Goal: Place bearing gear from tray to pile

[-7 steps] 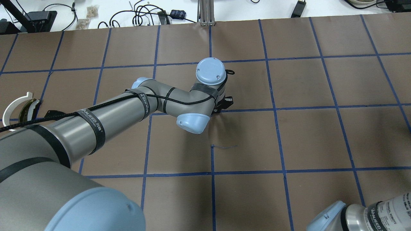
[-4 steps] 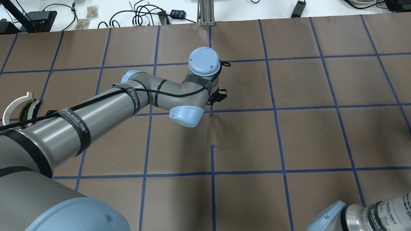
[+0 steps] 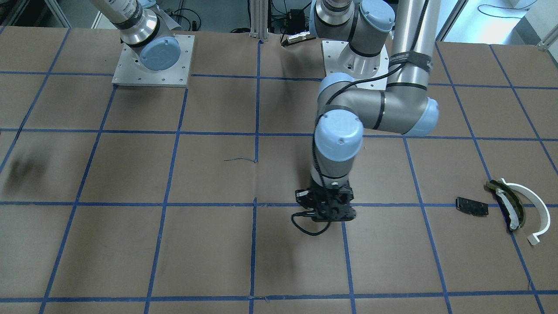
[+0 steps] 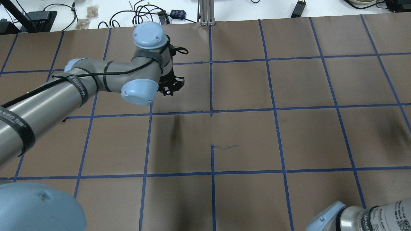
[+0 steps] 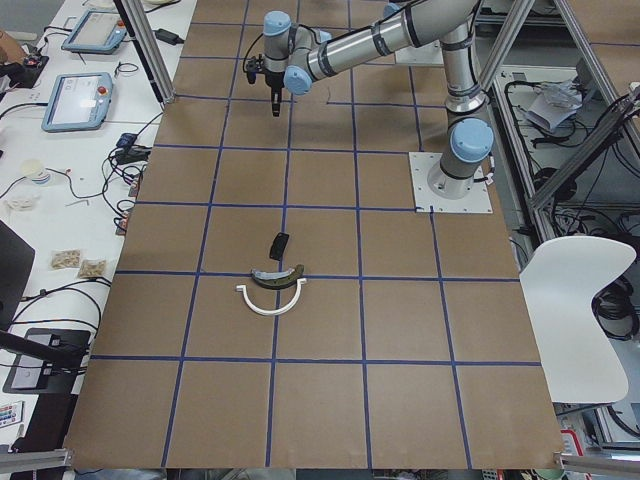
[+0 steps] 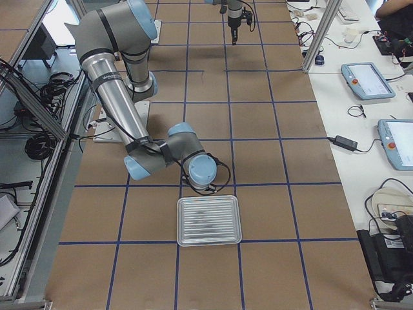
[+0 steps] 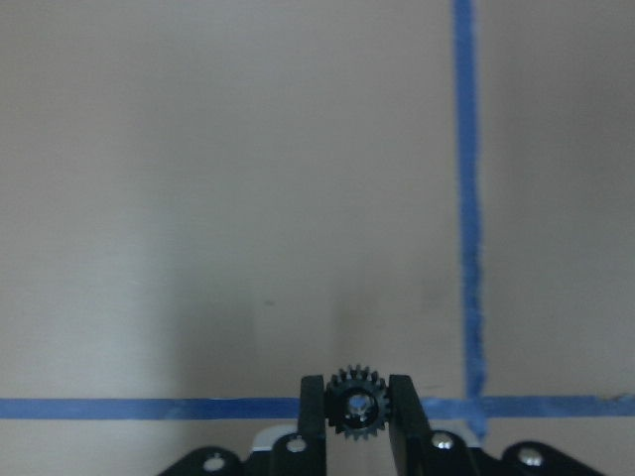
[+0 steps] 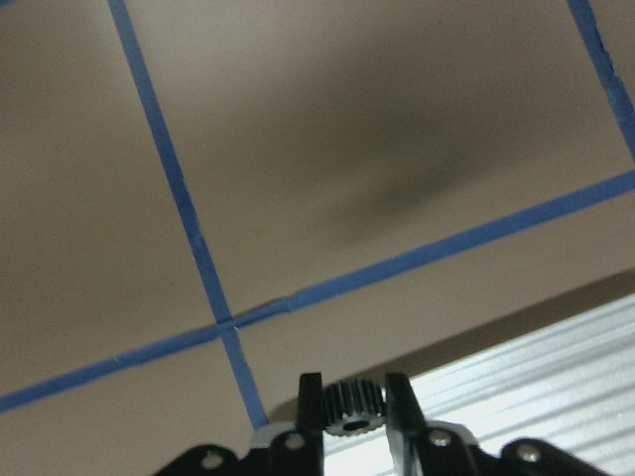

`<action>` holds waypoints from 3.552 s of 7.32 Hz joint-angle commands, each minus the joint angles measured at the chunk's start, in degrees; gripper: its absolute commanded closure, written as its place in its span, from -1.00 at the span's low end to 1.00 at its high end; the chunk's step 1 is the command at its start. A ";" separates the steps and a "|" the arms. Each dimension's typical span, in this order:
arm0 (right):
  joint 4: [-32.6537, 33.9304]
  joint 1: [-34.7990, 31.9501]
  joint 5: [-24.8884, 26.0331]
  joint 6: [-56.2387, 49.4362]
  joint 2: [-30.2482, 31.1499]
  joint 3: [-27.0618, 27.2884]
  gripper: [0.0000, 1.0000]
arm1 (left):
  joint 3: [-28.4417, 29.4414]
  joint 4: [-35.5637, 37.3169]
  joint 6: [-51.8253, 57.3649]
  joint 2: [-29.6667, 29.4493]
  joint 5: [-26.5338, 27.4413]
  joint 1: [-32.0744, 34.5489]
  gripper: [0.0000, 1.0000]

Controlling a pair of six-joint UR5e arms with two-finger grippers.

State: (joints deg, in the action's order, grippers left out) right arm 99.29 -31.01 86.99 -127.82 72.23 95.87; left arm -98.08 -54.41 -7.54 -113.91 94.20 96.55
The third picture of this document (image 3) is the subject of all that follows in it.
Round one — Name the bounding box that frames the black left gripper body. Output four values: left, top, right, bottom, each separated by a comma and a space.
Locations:
296, 182, 357, 222

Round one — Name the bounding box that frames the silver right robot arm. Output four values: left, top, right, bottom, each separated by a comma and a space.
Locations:
91, 0, 181, 71

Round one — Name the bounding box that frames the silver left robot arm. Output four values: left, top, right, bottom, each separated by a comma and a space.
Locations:
293, 0, 440, 223

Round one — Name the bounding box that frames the black brake pad plate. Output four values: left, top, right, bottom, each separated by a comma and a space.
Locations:
455, 197, 489, 217

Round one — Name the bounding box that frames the olive brake shoe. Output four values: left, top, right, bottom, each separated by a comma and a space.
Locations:
486, 179, 526, 232

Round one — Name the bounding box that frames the white curved plastic part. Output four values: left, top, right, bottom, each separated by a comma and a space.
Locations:
500, 178, 551, 246

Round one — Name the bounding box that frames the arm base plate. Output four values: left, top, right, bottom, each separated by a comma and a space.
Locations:
318, 40, 389, 94
112, 34, 195, 88

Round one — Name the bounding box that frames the aluminium frame post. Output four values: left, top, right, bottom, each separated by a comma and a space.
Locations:
248, 0, 269, 42

